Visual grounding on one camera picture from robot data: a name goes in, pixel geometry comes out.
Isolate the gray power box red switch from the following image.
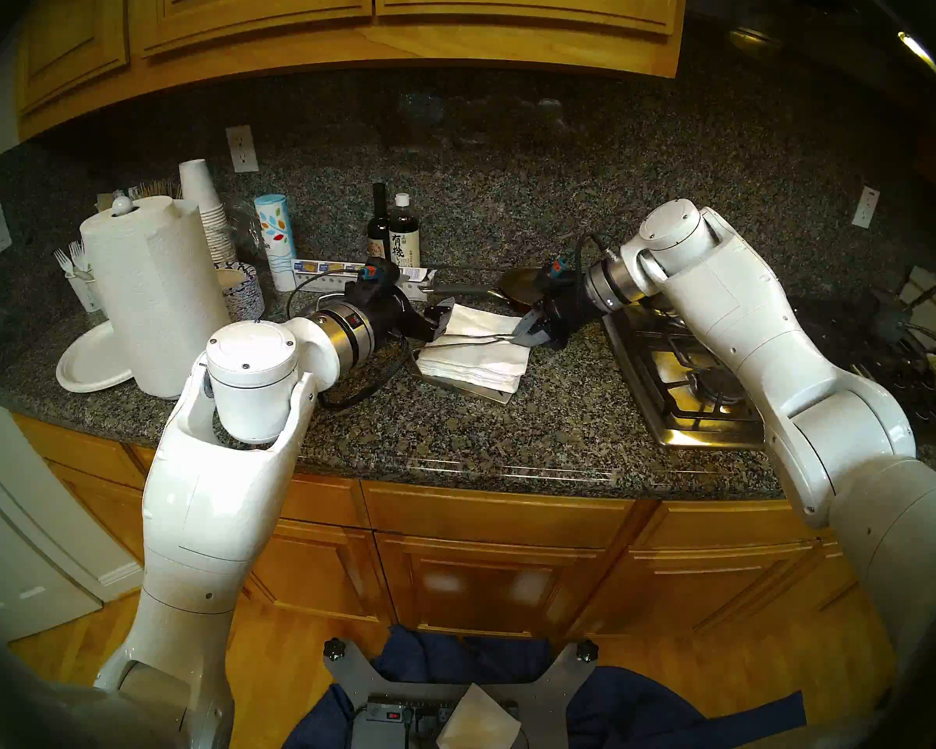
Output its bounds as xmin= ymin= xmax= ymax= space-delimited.
xmin=351 ymin=699 xmax=453 ymax=749

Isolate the dark blue cloth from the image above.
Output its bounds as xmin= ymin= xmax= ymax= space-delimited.
xmin=281 ymin=624 xmax=808 ymax=749

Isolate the wooden wall cabinet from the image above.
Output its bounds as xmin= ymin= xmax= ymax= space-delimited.
xmin=16 ymin=0 xmax=689 ymax=141

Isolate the white paper towel roll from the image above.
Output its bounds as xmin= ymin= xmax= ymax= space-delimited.
xmin=80 ymin=196 xmax=231 ymax=399

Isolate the long blue white foil box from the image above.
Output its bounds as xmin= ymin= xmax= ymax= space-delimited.
xmin=292 ymin=259 xmax=438 ymax=300

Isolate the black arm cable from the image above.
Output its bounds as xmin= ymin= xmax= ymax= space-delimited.
xmin=316 ymin=342 xmax=410 ymax=411
xmin=571 ymin=233 xmax=621 ymax=276

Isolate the dark range hood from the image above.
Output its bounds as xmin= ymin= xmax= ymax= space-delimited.
xmin=682 ymin=0 xmax=936 ymax=132

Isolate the white utensil cup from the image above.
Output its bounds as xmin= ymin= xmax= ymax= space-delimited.
xmin=66 ymin=270 xmax=102 ymax=314

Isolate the white napkin stack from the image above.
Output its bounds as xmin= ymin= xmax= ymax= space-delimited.
xmin=417 ymin=303 xmax=533 ymax=395

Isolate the range hood light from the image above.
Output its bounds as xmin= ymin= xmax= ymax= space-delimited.
xmin=897 ymin=31 xmax=936 ymax=81

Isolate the leaf print blue canister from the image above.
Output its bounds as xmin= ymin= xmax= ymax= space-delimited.
xmin=253 ymin=194 xmax=298 ymax=293

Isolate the patterned paper bowl stack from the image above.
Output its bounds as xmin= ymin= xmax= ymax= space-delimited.
xmin=217 ymin=261 xmax=266 ymax=323

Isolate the white paper cup stack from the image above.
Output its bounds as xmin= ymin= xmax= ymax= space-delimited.
xmin=179 ymin=159 xmax=239 ymax=264

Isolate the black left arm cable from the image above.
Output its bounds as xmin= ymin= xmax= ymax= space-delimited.
xmin=316 ymin=342 xmax=410 ymax=411

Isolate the white panel door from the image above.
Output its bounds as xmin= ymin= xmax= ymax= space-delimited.
xmin=0 ymin=350 xmax=143 ymax=643

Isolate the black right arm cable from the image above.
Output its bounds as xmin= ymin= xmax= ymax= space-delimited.
xmin=571 ymin=233 xmax=621 ymax=276

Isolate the metal napkin holder tray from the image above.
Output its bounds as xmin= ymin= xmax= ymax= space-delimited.
xmin=409 ymin=346 xmax=516 ymax=406

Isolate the gray robot base plate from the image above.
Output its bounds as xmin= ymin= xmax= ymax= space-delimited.
xmin=324 ymin=638 xmax=600 ymax=749

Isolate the wooden base cabinet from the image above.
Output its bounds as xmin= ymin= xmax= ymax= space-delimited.
xmin=12 ymin=412 xmax=936 ymax=639

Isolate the dark small pot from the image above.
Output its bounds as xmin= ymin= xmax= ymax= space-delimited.
xmin=866 ymin=283 xmax=936 ymax=346

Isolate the white foam plate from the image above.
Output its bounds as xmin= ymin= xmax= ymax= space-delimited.
xmin=55 ymin=321 xmax=135 ymax=394

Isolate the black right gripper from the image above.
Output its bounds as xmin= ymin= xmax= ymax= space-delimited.
xmin=512 ymin=275 xmax=594 ymax=350

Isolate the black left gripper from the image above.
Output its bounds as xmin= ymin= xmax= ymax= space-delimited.
xmin=359 ymin=286 xmax=457 ymax=352

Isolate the brown frying pan gray handle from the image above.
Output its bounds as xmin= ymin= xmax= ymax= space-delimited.
xmin=424 ymin=267 xmax=555 ymax=314

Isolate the steel gas stovetop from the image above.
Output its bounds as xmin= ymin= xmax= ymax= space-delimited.
xmin=602 ymin=287 xmax=936 ymax=450

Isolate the white cap soy sauce bottle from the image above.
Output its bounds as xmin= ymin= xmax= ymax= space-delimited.
xmin=388 ymin=193 xmax=421 ymax=269

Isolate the slim dark glass bottle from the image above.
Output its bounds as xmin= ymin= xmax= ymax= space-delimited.
xmin=367 ymin=183 xmax=392 ymax=261

